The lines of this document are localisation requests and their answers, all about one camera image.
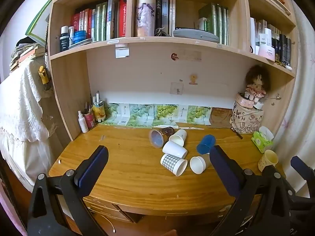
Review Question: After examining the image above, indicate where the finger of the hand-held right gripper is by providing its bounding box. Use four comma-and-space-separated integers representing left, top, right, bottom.
290, 195, 315, 236
290, 156, 315, 185

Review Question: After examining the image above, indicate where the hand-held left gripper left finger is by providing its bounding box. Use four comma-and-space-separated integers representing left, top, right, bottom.
27, 145, 109, 236

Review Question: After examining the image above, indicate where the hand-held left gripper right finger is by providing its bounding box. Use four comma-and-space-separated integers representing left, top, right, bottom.
209, 145, 296, 236

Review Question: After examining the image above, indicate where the blue cup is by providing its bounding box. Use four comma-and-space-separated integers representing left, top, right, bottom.
196, 134, 216, 154

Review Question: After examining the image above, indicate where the grey checkered cup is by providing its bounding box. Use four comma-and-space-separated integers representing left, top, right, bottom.
160, 153, 188, 177

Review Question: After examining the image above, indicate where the plain white cup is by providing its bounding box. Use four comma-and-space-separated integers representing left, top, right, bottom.
162, 141, 188, 158

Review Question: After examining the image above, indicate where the white cup with small print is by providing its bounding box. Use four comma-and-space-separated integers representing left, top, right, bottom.
168, 129, 187, 146

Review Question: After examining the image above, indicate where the brown printed cup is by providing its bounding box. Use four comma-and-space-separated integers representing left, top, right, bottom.
149, 126, 175, 148

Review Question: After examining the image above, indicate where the cream mug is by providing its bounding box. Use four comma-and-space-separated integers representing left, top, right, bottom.
258, 149, 279, 172

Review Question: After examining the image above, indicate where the white spray bottle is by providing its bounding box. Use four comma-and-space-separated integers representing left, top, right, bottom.
78, 111, 89, 133

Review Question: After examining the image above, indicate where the green tissue pack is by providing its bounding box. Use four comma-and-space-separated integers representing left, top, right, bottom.
251, 126, 274, 153

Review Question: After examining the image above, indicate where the red pen holder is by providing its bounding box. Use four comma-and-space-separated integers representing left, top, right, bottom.
82, 112, 96, 130

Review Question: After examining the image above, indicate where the brown printed leaflet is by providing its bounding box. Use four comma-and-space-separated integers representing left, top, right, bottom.
210, 107, 233, 129

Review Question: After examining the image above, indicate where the letter print fabric basket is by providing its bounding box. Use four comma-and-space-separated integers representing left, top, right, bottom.
229, 101, 265, 135

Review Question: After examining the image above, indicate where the yellow printed pen holder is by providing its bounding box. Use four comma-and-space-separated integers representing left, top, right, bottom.
92, 102, 106, 122

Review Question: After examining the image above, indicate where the green grape print leaflet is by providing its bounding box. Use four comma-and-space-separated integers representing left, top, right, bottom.
127, 103, 155, 128
186, 105, 212, 126
102, 102, 130, 126
153, 104, 179, 128

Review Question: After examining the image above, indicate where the pink round box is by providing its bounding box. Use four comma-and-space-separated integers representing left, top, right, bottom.
235, 93, 255, 109

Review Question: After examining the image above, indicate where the white lace cloth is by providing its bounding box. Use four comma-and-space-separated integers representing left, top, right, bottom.
0, 59, 57, 143

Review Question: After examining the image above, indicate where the wooden bookshelf unit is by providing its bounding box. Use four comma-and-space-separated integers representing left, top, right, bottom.
46, 0, 299, 142

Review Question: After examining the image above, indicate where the brown-haired rag doll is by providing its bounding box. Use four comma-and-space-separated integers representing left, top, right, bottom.
244, 65, 271, 104

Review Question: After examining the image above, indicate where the yellow hanging toy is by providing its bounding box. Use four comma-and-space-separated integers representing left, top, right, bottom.
38, 65, 50, 85

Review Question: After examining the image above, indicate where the row of black bottles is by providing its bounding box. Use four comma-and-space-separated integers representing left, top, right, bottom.
279, 34, 292, 65

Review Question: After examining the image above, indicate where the pink white box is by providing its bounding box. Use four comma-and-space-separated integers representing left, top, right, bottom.
258, 44, 276, 62

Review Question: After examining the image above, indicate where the white paper label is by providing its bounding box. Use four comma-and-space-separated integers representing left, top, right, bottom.
115, 43, 130, 59

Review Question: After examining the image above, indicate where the black bottle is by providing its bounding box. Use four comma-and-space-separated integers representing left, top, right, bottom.
59, 26, 69, 53

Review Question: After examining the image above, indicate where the blue jar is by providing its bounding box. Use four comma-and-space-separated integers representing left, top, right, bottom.
73, 30, 88, 44

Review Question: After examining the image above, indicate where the pile of old books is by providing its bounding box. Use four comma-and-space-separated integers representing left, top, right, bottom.
9, 39, 45, 72

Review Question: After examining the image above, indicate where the row of white boxes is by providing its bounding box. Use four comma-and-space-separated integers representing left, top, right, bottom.
249, 17, 281, 54

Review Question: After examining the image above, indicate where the grey pencil case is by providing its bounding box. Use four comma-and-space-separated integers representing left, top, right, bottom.
173, 28, 220, 44

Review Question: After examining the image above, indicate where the row of red and green books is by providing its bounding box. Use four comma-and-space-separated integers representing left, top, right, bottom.
71, 0, 127, 42

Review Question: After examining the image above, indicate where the green framed board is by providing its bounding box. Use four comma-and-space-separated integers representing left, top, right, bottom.
25, 0, 54, 45

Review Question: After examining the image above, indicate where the floral cylinder tube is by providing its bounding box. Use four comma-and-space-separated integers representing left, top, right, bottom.
136, 0, 156, 37

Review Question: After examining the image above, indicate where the row of dark and white books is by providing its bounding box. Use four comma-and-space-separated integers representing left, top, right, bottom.
155, 0, 177, 36

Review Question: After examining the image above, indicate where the white cable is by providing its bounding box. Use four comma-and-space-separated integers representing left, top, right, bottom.
86, 206, 117, 233

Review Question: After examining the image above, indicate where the clear wall hook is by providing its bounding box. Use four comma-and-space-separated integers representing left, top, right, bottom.
170, 81, 184, 95

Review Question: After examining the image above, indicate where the tangled dark cable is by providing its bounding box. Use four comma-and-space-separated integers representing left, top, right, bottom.
155, 27, 171, 37

